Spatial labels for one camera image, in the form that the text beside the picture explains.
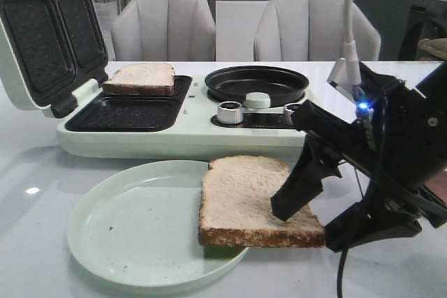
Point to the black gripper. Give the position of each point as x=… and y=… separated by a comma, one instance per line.
x=412, y=122

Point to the bread slice with brown crust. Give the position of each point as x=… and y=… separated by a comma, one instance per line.
x=235, y=207

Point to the breakfast maker hinged lid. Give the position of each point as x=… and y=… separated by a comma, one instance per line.
x=49, y=49

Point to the mint green breakfast maker base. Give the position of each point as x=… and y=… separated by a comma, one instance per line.
x=192, y=136

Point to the silver right control knob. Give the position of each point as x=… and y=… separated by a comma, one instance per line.
x=288, y=110

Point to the silver control knob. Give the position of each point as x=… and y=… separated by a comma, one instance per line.
x=288, y=110
x=230, y=112

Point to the black round frying pan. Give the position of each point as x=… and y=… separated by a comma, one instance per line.
x=234, y=83

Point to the silver left control knob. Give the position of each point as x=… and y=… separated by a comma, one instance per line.
x=230, y=112

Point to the right grey upholstered chair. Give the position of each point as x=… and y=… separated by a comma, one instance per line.
x=300, y=30

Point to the grey upholstered chair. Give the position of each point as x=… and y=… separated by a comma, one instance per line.
x=300, y=30
x=164, y=30

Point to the tan cushion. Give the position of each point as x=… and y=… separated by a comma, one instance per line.
x=433, y=50

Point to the white refrigerator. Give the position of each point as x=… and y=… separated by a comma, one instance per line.
x=236, y=25

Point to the mint green round plate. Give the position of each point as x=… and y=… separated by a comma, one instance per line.
x=138, y=229

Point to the left grey upholstered chair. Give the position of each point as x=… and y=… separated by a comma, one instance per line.
x=164, y=30

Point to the black sandwich grill plate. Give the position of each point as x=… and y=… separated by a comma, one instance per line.
x=114, y=113

